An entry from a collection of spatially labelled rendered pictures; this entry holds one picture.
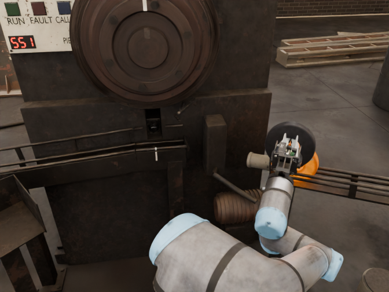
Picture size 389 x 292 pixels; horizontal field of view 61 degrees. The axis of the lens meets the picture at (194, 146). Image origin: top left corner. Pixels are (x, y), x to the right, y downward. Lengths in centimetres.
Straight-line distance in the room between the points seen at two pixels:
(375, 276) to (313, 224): 91
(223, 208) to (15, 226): 72
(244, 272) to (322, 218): 160
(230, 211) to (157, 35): 69
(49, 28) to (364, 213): 191
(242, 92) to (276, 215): 64
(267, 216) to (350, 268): 111
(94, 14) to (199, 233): 73
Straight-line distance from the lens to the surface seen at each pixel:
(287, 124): 106
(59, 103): 133
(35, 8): 125
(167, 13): 100
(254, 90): 137
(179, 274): 58
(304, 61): 466
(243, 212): 131
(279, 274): 57
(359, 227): 214
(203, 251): 55
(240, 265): 53
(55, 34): 126
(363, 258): 198
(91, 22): 107
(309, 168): 122
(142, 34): 100
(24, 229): 120
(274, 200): 86
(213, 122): 125
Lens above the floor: 138
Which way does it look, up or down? 32 degrees down
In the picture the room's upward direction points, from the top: straight up
